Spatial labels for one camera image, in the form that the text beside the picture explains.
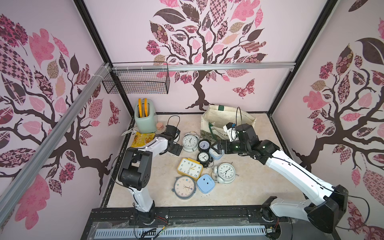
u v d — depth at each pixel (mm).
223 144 654
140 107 948
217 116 981
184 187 803
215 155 937
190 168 876
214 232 697
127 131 1059
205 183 812
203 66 923
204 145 979
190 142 976
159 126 984
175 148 873
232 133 628
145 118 981
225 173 850
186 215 747
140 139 997
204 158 903
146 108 955
